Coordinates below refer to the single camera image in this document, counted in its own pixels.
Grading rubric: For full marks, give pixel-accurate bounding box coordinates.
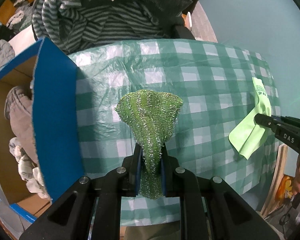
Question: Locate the green sparkly scrub cloth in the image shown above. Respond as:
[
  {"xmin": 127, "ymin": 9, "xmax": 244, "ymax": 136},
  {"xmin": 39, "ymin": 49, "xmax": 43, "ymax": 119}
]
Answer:
[{"xmin": 115, "ymin": 89, "xmax": 183, "ymax": 199}]

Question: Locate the grey fleece sock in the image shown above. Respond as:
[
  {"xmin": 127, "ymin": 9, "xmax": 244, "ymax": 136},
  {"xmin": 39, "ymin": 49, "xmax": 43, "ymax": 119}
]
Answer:
[{"xmin": 4, "ymin": 85, "xmax": 39, "ymax": 165}]

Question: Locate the wooden board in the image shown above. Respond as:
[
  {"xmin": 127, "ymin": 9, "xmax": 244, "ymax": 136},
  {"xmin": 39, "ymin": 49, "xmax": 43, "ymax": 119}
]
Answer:
[{"xmin": 261, "ymin": 144, "xmax": 288, "ymax": 218}]

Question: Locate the yellow printed package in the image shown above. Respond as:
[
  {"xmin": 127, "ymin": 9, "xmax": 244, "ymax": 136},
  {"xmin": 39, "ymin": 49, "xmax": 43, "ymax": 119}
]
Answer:
[{"xmin": 275, "ymin": 175, "xmax": 293, "ymax": 203}]

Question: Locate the white crumpled cloth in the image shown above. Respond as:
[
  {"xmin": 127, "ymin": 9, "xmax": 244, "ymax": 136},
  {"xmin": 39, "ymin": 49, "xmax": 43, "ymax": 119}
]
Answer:
[{"xmin": 9, "ymin": 137, "xmax": 50, "ymax": 199}]

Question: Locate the green checkered plastic tablecloth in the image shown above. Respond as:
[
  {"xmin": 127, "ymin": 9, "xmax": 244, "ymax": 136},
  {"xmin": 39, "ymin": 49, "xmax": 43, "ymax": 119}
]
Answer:
[{"xmin": 67, "ymin": 38, "xmax": 282, "ymax": 227}]

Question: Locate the orange snack package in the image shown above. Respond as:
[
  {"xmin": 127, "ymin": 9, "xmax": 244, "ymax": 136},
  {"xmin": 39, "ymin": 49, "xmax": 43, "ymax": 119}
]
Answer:
[{"xmin": 182, "ymin": 12, "xmax": 192, "ymax": 30}]

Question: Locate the blue cardboard box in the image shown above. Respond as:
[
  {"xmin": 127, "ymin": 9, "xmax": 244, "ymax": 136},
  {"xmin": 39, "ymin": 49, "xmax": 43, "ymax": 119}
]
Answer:
[{"xmin": 0, "ymin": 38, "xmax": 84, "ymax": 223}]

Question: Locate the grey striped fleece garment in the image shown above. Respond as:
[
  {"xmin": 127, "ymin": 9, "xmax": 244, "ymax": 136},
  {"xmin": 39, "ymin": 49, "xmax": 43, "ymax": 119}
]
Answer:
[{"xmin": 32, "ymin": 0, "xmax": 192, "ymax": 54}]

